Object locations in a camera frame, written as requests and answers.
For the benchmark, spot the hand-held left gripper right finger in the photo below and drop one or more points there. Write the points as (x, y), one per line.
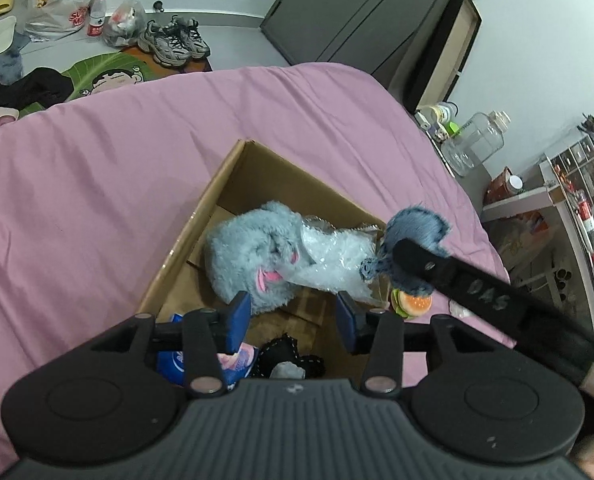
(348, 325)

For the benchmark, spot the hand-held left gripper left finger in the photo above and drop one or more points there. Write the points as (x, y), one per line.
(239, 320)

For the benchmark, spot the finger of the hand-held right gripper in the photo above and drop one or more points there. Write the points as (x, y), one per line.
(457, 285)

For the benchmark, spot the blue tissue pack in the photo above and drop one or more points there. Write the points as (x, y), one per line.
(239, 360)

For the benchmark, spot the burger plush toy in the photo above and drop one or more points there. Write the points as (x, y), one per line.
(414, 304)

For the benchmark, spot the black stitched fabric patch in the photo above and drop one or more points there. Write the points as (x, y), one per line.
(283, 349)

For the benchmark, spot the grey-blue fluffy plush toy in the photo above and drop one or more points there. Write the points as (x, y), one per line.
(242, 255)

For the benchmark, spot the clear plastic bag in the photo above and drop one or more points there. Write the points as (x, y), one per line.
(337, 260)

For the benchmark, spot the blue denim fabric piece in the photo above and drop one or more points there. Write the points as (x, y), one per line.
(417, 222)

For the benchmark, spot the brown cardboard box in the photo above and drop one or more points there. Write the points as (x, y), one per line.
(277, 175)

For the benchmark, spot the grey desk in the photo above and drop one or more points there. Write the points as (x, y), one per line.
(567, 240)

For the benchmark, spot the red bin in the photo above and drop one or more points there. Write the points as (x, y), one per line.
(502, 185)

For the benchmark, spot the clear plastic water jug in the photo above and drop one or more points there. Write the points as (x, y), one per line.
(477, 140)

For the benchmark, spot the white green-capped bottle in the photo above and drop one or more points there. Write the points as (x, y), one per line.
(439, 117)

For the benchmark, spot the small drawer organizer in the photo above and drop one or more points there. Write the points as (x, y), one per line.
(584, 160)

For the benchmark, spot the pink bed sheet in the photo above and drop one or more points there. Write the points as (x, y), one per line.
(102, 170)

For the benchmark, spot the green cartoon rug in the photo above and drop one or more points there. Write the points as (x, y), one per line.
(109, 75)

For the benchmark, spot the dark grey door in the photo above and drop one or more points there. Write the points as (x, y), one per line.
(357, 15)

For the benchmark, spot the black clothing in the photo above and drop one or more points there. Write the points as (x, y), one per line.
(32, 90)

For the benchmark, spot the grey plastic trash bag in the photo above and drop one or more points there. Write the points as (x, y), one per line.
(124, 22)

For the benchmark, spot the small black floor object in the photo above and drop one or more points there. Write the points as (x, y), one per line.
(159, 5)

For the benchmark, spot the small red-label bottle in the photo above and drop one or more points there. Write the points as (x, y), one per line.
(97, 15)

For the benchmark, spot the blue-grey cloth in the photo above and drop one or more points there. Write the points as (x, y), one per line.
(4, 67)

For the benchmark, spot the white printed plastic bag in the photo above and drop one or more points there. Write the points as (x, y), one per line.
(59, 7)

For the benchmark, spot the black picture frame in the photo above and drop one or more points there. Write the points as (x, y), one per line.
(449, 45)

